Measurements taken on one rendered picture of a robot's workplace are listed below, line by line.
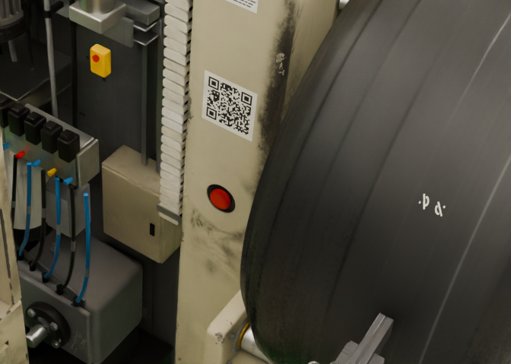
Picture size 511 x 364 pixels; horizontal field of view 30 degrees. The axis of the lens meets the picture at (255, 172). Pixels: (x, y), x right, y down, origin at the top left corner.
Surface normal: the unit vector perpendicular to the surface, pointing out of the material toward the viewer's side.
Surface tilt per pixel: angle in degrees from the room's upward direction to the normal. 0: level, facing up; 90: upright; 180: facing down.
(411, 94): 39
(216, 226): 90
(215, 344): 90
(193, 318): 90
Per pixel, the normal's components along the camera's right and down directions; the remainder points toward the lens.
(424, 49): -0.18, -0.36
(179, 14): -0.53, 0.55
